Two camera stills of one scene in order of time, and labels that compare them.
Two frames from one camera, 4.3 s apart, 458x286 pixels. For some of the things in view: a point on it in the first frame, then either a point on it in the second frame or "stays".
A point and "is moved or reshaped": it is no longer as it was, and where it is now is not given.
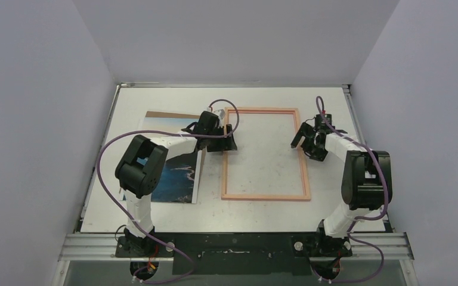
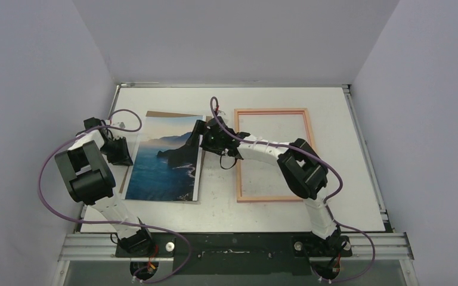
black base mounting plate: (237, 253) stays
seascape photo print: (180, 179) stays
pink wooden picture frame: (225, 196) is moved or reshaped
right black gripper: (309, 139) to (203, 134)
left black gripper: (225, 145) to (124, 158)
